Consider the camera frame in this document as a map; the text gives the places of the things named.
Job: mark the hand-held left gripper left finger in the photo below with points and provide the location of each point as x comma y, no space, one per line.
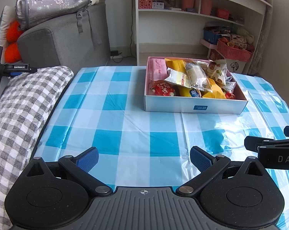
88,159

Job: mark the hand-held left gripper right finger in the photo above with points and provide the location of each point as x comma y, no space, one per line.
200,159

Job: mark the red and white snack packet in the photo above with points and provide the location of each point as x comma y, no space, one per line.
230,95

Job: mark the pink and silver cardboard box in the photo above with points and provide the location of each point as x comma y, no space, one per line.
173,105

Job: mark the white text-printed snack packet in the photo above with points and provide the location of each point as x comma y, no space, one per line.
230,85

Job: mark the large plain yellow snack packet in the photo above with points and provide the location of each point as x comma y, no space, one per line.
213,91

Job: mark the yellow snack packet blue label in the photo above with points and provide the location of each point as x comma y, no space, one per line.
191,93

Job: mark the dark red snack packet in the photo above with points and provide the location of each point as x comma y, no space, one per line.
162,89

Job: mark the white snack packet nut picture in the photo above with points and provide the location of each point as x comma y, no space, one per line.
216,70

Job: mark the cream snack packet red stripe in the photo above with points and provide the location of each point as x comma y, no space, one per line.
179,77

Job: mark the clear white pastry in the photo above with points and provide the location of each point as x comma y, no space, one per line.
194,74

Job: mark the pink snack packet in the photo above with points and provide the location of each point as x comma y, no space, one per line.
160,69

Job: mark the blue checked tablecloth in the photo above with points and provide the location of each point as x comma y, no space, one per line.
135,124

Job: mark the white patterned bin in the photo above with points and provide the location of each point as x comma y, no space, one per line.
236,66

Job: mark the grey checked cushion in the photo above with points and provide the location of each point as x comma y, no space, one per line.
22,115

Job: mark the large red basket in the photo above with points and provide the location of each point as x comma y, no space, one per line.
234,52

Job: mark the beige curtain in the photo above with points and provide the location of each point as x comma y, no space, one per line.
263,40

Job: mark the pink stool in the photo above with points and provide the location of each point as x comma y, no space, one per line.
208,46

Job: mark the blue storage box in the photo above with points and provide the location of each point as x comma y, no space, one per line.
212,37

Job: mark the grey sofa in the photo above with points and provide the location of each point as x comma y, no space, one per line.
63,45

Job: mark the black device on stand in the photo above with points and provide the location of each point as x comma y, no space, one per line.
15,66

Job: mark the small red basket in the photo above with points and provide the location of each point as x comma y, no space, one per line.
223,14

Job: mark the white bookshelf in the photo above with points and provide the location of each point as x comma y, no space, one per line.
168,28

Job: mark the orange plush toy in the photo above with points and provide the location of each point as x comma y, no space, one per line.
13,40

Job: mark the salmon pen cup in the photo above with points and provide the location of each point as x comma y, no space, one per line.
206,6
187,4

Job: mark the white pillow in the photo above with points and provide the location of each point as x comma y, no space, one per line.
4,24

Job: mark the white labelled box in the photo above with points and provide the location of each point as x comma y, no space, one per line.
158,5

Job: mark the grey patterned backpack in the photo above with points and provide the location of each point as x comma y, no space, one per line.
48,2

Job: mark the pink perforated basket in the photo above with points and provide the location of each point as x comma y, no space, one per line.
145,4

